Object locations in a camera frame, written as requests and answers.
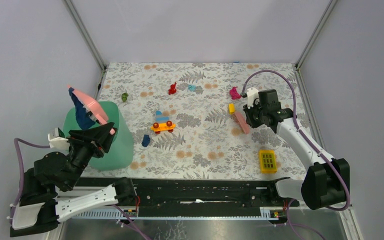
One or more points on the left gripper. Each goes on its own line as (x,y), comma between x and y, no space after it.
(100,138)

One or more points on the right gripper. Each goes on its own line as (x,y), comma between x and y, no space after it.
(247,112)

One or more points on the pink brush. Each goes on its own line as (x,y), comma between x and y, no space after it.
(241,121)

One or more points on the pink dustpan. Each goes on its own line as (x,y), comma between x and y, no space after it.
(100,112)

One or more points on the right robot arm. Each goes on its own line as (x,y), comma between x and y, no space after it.
(327,179)

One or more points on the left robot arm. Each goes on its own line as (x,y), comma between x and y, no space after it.
(36,209)

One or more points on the green trash bin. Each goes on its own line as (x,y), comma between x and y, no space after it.
(119,156)

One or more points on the small yellow block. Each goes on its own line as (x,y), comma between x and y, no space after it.
(231,108)

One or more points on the green paper scrap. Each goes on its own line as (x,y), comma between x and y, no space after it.
(124,97)

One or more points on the yellow grid block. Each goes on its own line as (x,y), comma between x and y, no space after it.
(267,161)

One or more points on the toy block car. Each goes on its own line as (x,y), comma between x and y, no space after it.
(162,123)

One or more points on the red paper scrap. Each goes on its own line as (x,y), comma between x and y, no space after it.
(172,90)

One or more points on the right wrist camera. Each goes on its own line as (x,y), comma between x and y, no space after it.
(251,94)

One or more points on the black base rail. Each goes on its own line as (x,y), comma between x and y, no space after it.
(165,198)

